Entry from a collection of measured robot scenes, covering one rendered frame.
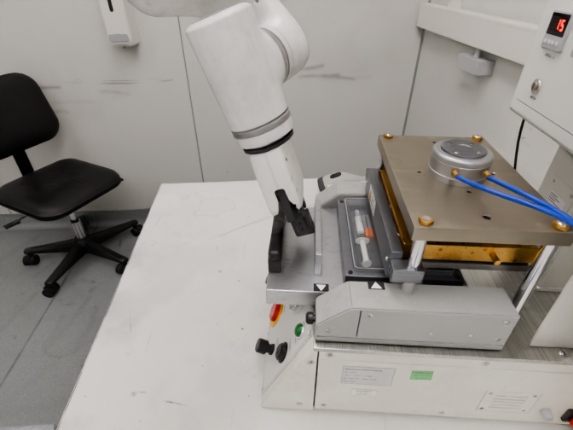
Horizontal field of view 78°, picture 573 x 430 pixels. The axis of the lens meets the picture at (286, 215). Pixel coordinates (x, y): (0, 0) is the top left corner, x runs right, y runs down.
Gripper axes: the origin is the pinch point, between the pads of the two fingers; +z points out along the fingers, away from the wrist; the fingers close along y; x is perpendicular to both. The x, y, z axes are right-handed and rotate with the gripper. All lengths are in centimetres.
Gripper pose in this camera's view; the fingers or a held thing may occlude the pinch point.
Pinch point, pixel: (302, 223)
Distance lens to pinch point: 57.7
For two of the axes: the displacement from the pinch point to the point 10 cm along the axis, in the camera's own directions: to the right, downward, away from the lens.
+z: 3.4, 7.8, 5.2
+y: -0.6, 5.7, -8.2
